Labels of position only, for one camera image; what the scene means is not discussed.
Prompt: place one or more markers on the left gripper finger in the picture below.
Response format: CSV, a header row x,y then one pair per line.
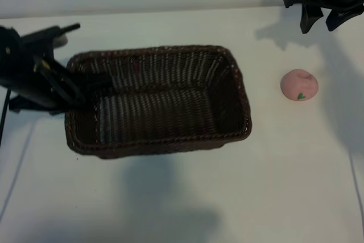
x,y
99,83

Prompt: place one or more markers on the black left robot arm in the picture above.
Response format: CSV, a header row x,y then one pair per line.
x,y
8,55

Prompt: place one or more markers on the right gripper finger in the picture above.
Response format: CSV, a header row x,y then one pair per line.
x,y
310,18
339,19

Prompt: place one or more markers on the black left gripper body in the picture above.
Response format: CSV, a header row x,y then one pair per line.
x,y
31,89

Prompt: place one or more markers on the dark brown woven basket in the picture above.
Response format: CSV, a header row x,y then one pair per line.
x,y
170,112

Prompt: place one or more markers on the pink toy peach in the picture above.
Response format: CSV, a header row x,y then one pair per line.
x,y
299,84

